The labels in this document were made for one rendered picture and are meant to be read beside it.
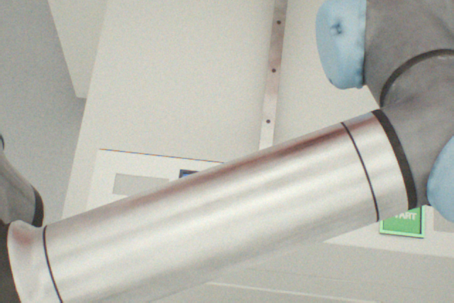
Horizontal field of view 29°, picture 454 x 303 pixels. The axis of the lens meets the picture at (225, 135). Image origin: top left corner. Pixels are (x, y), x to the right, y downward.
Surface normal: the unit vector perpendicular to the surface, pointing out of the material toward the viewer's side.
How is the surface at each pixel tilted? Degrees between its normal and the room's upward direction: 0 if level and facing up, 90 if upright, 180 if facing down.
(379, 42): 49
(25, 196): 68
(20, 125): 0
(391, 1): 18
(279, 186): 12
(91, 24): 90
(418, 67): 31
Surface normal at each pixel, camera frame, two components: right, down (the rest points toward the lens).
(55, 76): 0.01, -0.44
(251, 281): -0.11, 0.89
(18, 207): 0.90, -0.14
